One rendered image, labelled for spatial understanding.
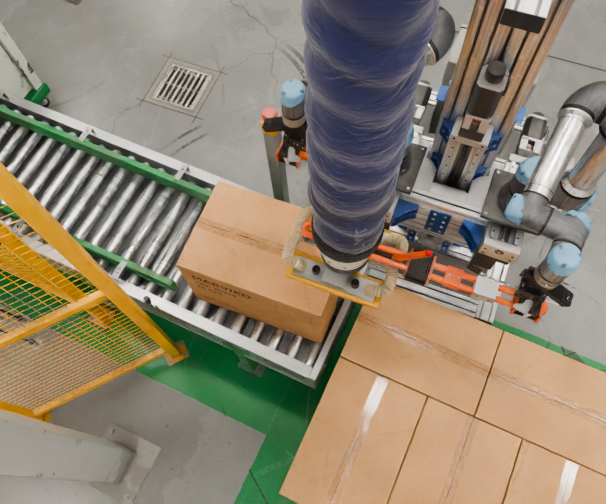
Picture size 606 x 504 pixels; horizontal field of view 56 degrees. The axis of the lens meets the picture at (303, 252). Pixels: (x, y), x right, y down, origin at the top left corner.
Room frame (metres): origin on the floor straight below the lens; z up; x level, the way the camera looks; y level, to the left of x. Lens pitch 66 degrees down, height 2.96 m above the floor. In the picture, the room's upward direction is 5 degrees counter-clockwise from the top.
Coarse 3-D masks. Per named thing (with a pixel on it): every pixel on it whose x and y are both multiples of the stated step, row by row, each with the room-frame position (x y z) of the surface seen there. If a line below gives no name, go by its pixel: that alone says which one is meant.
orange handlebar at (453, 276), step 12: (300, 228) 0.83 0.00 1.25; (396, 252) 0.71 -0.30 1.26; (396, 264) 0.67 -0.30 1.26; (432, 276) 0.62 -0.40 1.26; (444, 276) 0.62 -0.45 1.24; (456, 276) 0.61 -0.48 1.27; (468, 276) 0.61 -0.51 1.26; (456, 288) 0.57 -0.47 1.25; (468, 288) 0.57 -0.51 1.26; (504, 288) 0.56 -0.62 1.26; (504, 300) 0.52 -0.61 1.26
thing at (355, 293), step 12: (312, 264) 0.74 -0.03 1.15; (324, 264) 0.74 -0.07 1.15; (288, 276) 0.71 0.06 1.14; (300, 276) 0.70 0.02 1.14; (312, 276) 0.70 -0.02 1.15; (348, 276) 0.68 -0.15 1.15; (360, 276) 0.68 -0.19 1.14; (324, 288) 0.65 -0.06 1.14; (336, 288) 0.65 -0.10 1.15; (348, 288) 0.64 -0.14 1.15; (360, 288) 0.64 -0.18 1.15; (360, 300) 0.60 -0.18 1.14; (372, 300) 0.59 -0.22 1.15
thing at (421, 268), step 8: (416, 248) 0.71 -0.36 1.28; (432, 256) 0.68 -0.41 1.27; (408, 264) 0.66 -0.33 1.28; (416, 264) 0.66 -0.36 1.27; (424, 264) 0.66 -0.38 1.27; (432, 264) 0.65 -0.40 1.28; (408, 272) 0.63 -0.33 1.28; (416, 272) 0.63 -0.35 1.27; (424, 272) 0.63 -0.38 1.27; (408, 280) 0.62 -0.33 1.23; (416, 280) 0.61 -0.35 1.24; (424, 280) 0.60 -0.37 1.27
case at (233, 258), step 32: (224, 192) 1.17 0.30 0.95; (224, 224) 1.03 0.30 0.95; (256, 224) 1.01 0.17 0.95; (288, 224) 1.00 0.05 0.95; (192, 256) 0.90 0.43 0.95; (224, 256) 0.89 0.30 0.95; (256, 256) 0.88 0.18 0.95; (320, 256) 0.85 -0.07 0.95; (192, 288) 0.87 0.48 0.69; (224, 288) 0.79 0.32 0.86; (256, 288) 0.74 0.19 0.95; (288, 288) 0.73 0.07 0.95; (288, 320) 0.67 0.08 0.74; (320, 320) 0.61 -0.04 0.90
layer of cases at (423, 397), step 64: (384, 320) 0.69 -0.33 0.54; (448, 320) 0.67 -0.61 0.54; (384, 384) 0.42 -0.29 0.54; (448, 384) 0.39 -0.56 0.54; (512, 384) 0.37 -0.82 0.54; (576, 384) 0.35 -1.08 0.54; (320, 448) 0.19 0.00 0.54; (384, 448) 0.17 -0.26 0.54; (448, 448) 0.14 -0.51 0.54; (512, 448) 0.12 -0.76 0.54; (576, 448) 0.10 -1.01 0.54
